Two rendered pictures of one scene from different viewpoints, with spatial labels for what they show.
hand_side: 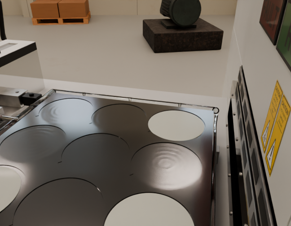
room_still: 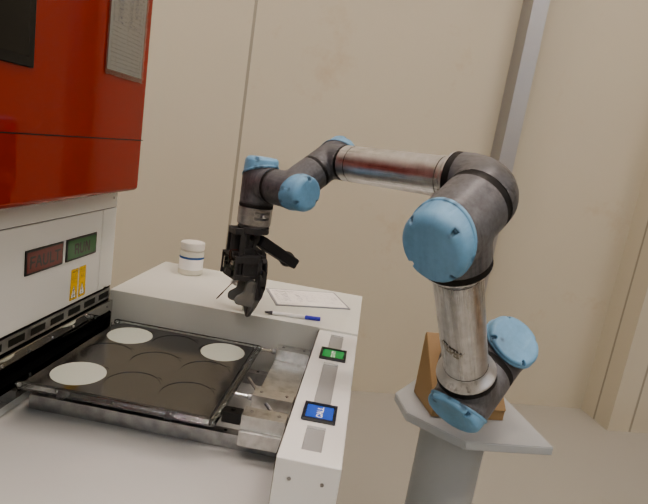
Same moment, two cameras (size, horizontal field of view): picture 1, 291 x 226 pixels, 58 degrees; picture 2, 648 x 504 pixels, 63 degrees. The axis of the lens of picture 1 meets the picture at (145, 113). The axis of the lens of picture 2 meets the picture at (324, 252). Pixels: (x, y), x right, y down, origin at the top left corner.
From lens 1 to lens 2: 142 cm
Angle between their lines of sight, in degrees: 137
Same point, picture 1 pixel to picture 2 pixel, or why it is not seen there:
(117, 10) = not seen: outside the picture
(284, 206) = (95, 283)
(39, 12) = not seen: outside the picture
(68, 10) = not seen: outside the picture
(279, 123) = (82, 275)
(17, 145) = (216, 370)
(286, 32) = (73, 250)
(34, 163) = (197, 360)
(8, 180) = (209, 354)
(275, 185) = (89, 288)
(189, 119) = (61, 375)
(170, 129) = (87, 369)
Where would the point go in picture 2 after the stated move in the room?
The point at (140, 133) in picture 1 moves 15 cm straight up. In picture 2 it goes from (116, 369) to (122, 297)
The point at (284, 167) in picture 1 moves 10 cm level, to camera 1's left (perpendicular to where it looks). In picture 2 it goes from (90, 278) to (136, 283)
